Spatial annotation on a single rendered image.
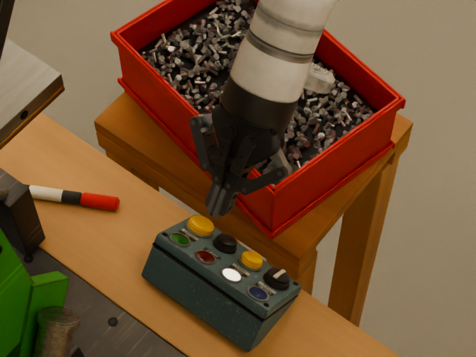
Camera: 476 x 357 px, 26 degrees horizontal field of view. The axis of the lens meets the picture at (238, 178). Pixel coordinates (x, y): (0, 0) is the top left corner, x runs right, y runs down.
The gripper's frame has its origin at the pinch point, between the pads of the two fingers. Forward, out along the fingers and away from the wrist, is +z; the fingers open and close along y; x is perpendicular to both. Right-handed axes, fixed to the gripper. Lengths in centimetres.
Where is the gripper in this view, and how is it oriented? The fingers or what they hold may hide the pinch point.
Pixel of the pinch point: (220, 200)
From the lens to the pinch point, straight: 111.1
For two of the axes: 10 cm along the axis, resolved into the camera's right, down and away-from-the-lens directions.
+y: 8.0, 4.9, -3.4
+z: -3.2, 8.4, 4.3
